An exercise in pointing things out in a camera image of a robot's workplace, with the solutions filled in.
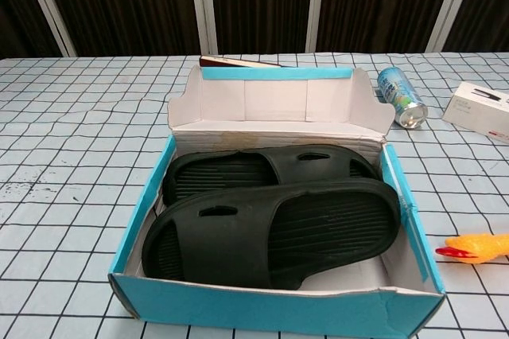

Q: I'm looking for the black rubber slipper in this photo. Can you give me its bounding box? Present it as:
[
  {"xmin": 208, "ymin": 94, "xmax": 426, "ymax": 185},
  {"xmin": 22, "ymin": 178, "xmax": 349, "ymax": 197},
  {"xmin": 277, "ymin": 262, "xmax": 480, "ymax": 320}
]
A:
[
  {"xmin": 141, "ymin": 177, "xmax": 402, "ymax": 291},
  {"xmin": 161, "ymin": 143, "xmax": 379, "ymax": 207}
]

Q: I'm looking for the light blue shoe box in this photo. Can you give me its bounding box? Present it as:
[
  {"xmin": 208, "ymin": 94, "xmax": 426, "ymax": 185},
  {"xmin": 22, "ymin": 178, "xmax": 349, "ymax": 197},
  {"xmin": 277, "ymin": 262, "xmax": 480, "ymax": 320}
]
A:
[{"xmin": 107, "ymin": 64, "xmax": 447, "ymax": 336}]

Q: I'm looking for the grid-patterned tablecloth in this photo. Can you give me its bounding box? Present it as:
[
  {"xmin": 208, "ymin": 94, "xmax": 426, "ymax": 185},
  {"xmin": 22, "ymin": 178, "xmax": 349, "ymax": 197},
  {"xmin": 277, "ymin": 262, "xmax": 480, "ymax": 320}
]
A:
[{"xmin": 0, "ymin": 51, "xmax": 509, "ymax": 339}]

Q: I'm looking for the small white stapler box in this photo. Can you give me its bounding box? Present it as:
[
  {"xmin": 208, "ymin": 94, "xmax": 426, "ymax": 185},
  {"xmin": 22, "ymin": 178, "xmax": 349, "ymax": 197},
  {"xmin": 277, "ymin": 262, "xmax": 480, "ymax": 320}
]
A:
[{"xmin": 441, "ymin": 80, "xmax": 509, "ymax": 142}]

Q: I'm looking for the dark red folding fan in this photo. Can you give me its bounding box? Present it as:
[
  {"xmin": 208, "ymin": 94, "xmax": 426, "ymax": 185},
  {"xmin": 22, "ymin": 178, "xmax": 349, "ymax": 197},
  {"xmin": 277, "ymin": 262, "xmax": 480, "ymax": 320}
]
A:
[{"xmin": 198, "ymin": 54, "xmax": 287, "ymax": 71}]

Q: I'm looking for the blue drink can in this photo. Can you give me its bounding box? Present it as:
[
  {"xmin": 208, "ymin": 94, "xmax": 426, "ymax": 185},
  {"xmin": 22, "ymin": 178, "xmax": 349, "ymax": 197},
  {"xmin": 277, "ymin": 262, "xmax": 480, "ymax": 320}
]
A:
[{"xmin": 376, "ymin": 66, "xmax": 429, "ymax": 130}]

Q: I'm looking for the yellow rubber chicken toy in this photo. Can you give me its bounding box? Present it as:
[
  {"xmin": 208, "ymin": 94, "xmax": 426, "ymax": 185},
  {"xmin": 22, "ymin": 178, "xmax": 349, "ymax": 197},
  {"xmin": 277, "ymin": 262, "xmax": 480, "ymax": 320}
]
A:
[{"xmin": 435, "ymin": 232, "xmax": 509, "ymax": 265}]

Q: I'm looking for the white metal frame post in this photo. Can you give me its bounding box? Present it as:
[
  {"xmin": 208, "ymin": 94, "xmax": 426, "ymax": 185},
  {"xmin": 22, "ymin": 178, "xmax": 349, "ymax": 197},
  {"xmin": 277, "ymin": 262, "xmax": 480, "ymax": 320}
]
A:
[
  {"xmin": 427, "ymin": 0, "xmax": 481, "ymax": 53},
  {"xmin": 17, "ymin": 0, "xmax": 77, "ymax": 57},
  {"xmin": 188, "ymin": 0, "xmax": 219, "ymax": 56},
  {"xmin": 305, "ymin": 0, "xmax": 328, "ymax": 53}
]

